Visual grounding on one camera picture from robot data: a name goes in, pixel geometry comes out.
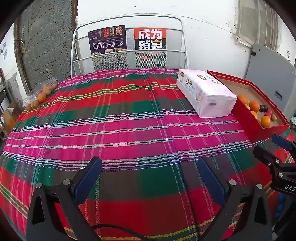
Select white wall notice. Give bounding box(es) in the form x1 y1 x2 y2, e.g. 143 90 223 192
0 40 8 58

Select person's right hand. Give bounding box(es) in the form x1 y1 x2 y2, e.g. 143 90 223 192
274 192 287 218

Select clear plastic clamshell container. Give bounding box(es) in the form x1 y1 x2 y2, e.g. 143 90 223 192
22 77 57 112

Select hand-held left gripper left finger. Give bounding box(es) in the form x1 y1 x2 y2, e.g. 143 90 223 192
26 157 103 241

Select barred window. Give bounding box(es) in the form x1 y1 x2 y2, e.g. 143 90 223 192
238 0 282 47

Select heap of small brown kiwis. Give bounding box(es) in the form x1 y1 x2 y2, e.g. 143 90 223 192
25 83 57 111

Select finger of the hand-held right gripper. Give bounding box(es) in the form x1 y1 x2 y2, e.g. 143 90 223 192
272 134 296 151
253 146 296 178

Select red cardboard box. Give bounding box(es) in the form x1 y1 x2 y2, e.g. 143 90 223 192
206 70 290 143

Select studded metal door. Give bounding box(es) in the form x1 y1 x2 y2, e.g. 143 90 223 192
14 0 78 85

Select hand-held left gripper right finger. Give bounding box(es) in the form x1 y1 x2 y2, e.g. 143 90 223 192
197 158 273 241

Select white tissue pack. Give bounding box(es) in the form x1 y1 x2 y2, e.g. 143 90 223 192
176 69 238 118

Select large orange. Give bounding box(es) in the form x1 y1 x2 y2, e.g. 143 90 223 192
260 115 271 128

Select dark cookbook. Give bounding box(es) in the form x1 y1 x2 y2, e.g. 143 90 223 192
88 25 127 71

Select plaid tablecloth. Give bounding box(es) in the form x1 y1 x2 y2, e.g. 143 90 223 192
0 68 296 241

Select metal mesh rack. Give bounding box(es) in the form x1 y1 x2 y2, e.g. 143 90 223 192
70 17 189 77

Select grey panel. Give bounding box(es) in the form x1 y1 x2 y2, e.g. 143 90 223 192
245 43 296 116

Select cardboard boxes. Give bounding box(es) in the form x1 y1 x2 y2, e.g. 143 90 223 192
0 103 23 137

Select red and black book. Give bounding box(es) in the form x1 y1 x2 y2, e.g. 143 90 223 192
134 28 167 69

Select black cable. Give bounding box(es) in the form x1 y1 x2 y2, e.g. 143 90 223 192
91 224 149 241

